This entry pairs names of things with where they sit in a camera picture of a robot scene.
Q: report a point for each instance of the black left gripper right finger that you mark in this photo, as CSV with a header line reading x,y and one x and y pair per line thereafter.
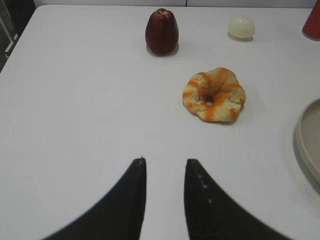
x,y
212,215

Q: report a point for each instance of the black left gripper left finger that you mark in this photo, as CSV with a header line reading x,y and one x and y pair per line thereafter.
x,y
119,215

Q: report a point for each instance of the beige round plate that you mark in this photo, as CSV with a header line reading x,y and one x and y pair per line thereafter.
x,y
307,139

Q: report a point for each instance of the orange striped bagel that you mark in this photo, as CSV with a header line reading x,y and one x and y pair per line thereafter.
x,y
214,96

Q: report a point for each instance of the white egg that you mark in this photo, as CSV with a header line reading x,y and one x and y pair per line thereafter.
x,y
241,27

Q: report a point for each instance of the red soda can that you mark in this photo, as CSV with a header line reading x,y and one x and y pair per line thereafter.
x,y
311,28

